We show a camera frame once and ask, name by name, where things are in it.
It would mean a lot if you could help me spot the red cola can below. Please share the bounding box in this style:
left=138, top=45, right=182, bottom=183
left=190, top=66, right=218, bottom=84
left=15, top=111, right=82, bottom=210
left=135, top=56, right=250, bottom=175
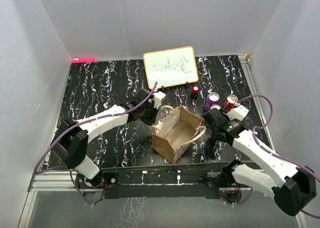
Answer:
left=221, top=94, right=238, bottom=113

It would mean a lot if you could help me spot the purple soda can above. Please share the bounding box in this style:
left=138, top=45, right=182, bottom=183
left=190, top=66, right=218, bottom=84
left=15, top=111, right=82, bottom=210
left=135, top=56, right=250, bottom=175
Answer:
left=210, top=104, right=221, bottom=110
left=203, top=92, right=220, bottom=112

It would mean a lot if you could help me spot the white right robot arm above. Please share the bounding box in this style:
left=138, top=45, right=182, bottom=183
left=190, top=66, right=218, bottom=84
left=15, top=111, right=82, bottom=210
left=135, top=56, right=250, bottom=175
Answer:
left=202, top=108, right=317, bottom=217

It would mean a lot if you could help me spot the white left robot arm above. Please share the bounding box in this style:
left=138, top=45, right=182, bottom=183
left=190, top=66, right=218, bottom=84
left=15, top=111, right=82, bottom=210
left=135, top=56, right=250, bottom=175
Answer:
left=52, top=88, right=166, bottom=188

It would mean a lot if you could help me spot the red capped black bottle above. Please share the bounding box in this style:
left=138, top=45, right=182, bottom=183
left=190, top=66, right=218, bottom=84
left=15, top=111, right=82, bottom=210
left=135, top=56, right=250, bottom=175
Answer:
left=190, top=86, right=199, bottom=99

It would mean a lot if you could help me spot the yellow framed whiteboard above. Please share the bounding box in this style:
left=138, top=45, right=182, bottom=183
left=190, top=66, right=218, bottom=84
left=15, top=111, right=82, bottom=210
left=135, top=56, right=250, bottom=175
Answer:
left=143, top=46, right=199, bottom=89

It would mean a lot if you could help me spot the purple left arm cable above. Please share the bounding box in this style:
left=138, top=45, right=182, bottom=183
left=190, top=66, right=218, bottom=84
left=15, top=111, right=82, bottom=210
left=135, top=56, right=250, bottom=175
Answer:
left=34, top=81, right=159, bottom=207

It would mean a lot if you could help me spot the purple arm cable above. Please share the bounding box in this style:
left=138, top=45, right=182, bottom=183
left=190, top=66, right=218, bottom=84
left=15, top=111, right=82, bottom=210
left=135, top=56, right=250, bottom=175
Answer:
left=207, top=94, right=320, bottom=219
left=34, top=81, right=159, bottom=207

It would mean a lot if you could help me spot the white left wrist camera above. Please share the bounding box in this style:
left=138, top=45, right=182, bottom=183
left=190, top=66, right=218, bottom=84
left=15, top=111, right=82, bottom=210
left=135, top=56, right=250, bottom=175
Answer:
left=153, top=91, right=166, bottom=109

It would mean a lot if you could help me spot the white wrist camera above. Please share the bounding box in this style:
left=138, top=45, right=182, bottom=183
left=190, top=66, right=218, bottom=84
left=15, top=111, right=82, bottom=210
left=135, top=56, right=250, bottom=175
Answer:
left=153, top=91, right=166, bottom=109
left=226, top=105, right=249, bottom=121

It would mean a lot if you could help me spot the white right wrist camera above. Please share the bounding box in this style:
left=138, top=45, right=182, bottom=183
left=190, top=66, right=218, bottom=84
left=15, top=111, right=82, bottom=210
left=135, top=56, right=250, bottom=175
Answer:
left=226, top=105, right=249, bottom=121

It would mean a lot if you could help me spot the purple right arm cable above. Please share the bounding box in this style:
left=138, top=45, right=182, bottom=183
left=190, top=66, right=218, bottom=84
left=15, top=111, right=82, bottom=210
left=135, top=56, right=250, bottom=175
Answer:
left=207, top=94, right=320, bottom=219

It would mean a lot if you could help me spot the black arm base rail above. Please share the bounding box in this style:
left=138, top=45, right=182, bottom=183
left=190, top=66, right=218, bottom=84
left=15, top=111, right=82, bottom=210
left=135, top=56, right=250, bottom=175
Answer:
left=75, top=163, right=246, bottom=199

